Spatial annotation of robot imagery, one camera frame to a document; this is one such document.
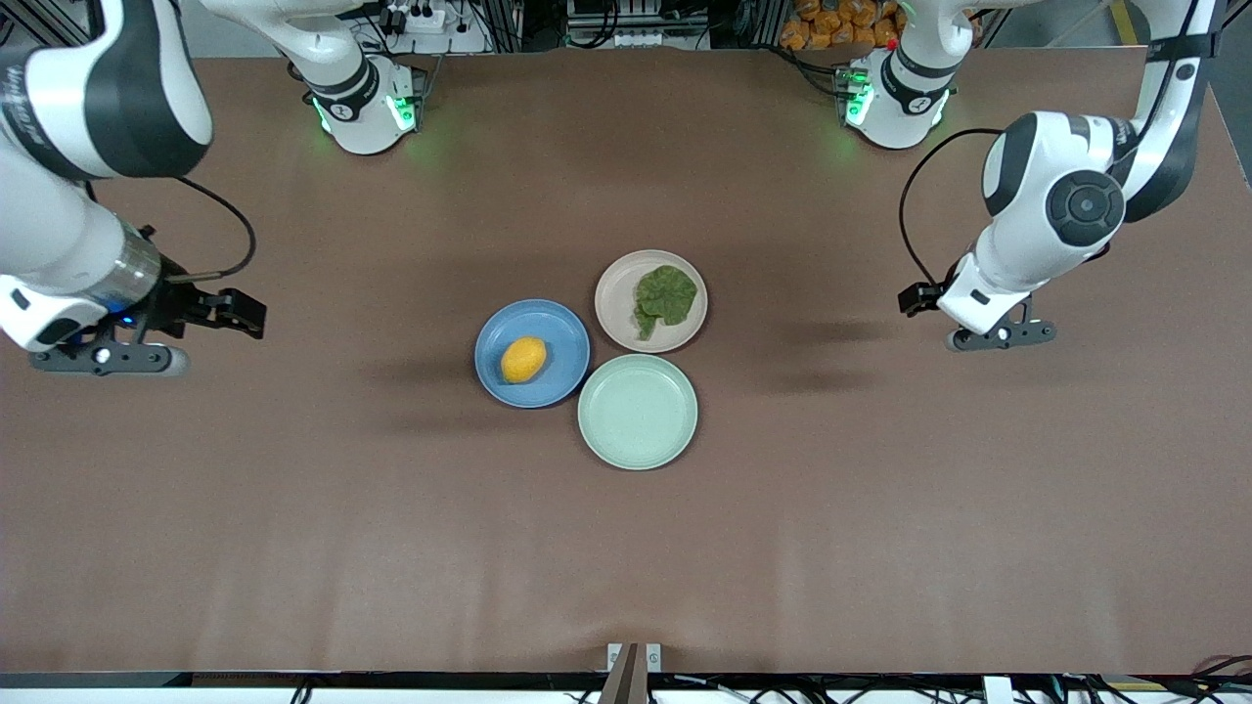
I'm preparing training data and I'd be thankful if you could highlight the pale green round plate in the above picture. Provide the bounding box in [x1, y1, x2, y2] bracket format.
[577, 353, 699, 471]

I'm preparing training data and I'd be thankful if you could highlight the brown wooden strut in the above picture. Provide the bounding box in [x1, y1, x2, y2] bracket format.
[598, 642, 643, 704]

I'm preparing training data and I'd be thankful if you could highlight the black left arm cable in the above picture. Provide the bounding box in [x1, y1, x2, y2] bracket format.
[898, 127, 1006, 289]

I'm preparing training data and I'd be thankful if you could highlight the green lettuce leaf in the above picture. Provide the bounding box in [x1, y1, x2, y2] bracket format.
[633, 264, 699, 341]

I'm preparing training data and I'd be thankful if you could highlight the blue round plate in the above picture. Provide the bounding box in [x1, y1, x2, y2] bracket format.
[474, 298, 592, 409]

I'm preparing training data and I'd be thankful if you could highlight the white power strip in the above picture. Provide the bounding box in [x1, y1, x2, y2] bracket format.
[384, 3, 448, 33]

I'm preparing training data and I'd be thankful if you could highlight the beige pink round plate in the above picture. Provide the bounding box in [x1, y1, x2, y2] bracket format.
[594, 249, 709, 354]

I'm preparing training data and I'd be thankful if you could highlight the small metal bracket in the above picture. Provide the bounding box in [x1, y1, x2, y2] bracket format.
[606, 642, 663, 676]

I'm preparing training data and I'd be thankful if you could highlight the bag of orange items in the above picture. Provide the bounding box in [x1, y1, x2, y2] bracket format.
[780, 0, 906, 51]

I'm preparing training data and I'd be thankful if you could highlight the black table edge rail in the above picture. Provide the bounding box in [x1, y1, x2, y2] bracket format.
[0, 671, 1252, 691]

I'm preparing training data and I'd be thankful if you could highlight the yellow lemon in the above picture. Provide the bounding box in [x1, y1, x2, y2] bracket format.
[500, 336, 548, 384]

